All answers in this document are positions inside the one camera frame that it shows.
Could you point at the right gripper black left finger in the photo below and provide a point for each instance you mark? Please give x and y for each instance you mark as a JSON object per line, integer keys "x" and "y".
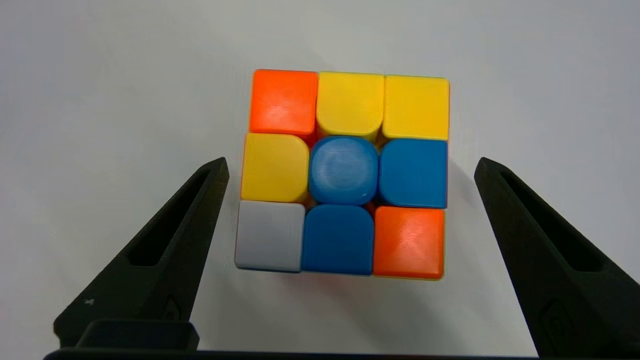
{"x": 150, "y": 285}

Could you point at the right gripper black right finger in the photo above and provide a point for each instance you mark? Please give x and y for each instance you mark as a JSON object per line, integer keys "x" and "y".
{"x": 555, "y": 285}

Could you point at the multicoloured rubiks cube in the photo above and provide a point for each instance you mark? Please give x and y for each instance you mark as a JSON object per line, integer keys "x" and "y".
{"x": 342, "y": 172}

